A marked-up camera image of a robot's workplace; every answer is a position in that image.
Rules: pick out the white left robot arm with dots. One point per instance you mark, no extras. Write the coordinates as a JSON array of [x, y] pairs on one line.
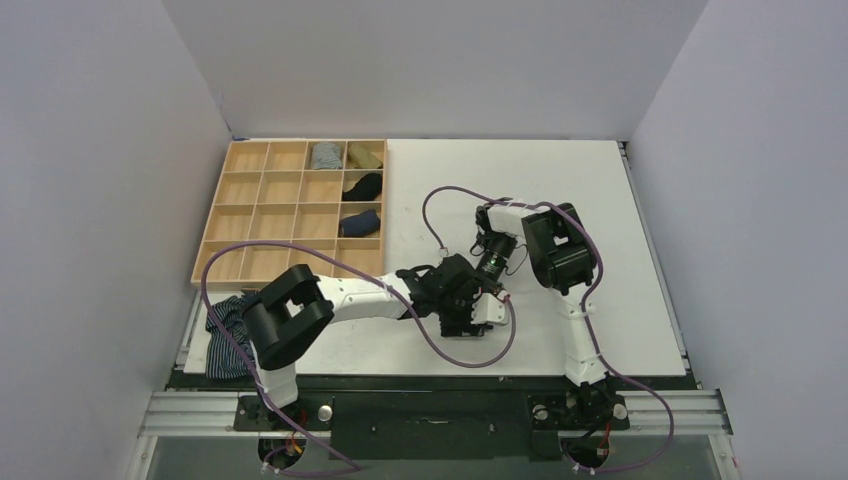
[[286, 317]]

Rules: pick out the aluminium rail base frame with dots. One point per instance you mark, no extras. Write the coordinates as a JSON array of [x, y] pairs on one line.
[[437, 427]]

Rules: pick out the black rolled underwear in tray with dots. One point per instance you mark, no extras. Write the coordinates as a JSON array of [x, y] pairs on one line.
[[366, 189]]

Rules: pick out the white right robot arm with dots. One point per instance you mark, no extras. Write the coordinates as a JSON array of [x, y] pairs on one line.
[[564, 260]]

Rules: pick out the olive rolled underwear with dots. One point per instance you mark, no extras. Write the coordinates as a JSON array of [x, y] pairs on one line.
[[361, 158]]

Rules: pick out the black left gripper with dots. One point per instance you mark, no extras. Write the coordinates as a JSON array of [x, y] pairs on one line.
[[467, 325]]

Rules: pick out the navy striped crumpled underwear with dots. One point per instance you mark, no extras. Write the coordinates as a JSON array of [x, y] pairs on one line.
[[223, 362]]

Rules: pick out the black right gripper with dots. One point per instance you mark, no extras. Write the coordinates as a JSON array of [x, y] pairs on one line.
[[499, 247]]

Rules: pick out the wooden compartment organizer tray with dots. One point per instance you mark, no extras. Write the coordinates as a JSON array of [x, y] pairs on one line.
[[266, 193]]

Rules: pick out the grey striped rolled underwear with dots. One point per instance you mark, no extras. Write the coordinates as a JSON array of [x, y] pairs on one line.
[[326, 156]]

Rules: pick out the navy rolled underwear in tray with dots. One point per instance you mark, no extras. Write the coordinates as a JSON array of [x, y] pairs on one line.
[[360, 225]]

